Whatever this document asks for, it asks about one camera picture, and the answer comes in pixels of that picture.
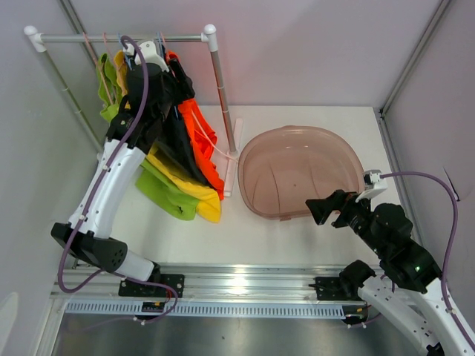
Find translucent pink plastic basin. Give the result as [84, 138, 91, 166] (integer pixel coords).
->
[237, 125, 364, 220]

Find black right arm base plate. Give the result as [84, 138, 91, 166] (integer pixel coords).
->
[308, 277, 358, 301]

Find orange shorts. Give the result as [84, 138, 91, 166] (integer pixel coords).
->
[166, 51, 224, 200]

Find slotted grey cable duct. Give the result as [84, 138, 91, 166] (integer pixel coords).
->
[65, 300, 367, 320]

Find metal clothes rack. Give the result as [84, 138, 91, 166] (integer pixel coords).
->
[23, 24, 243, 197]

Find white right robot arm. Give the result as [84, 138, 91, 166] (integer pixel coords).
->
[306, 190, 474, 355]

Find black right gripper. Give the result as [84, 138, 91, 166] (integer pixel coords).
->
[304, 188, 386, 255]

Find pink wire hanger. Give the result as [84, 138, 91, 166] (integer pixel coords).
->
[193, 112, 238, 162]

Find lime green shorts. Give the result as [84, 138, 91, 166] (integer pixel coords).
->
[99, 50, 198, 221]

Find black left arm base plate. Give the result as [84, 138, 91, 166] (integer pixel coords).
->
[118, 273, 186, 298]

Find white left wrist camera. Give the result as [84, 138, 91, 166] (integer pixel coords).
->
[138, 40, 170, 72]

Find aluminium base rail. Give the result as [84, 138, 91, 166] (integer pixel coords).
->
[63, 263, 346, 303]

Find navy dark shorts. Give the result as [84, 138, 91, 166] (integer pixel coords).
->
[157, 107, 211, 187]

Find yellow shorts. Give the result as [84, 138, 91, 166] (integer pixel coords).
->
[113, 50, 221, 223]

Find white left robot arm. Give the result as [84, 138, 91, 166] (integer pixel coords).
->
[51, 59, 194, 297]

